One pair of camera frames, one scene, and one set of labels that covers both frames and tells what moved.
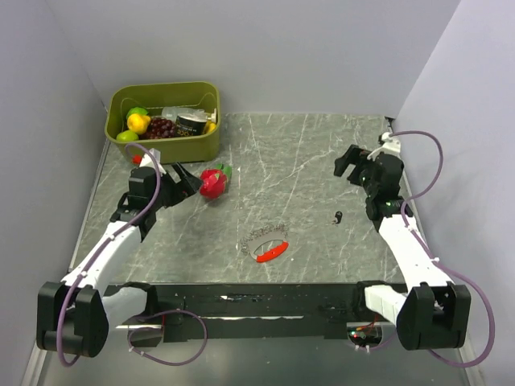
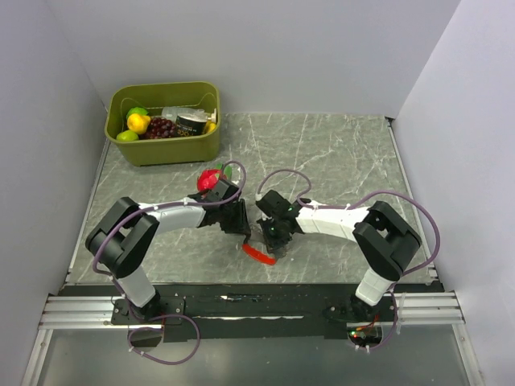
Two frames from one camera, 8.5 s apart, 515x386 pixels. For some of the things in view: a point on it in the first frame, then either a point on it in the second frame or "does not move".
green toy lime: x=127 y=136 does not move
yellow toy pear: x=138 y=123 does not move
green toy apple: x=137 y=110 does not move
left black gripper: x=183 y=189 -> x=241 y=225
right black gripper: x=354 y=154 -> x=273 y=243
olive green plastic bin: x=154 y=97 does not move
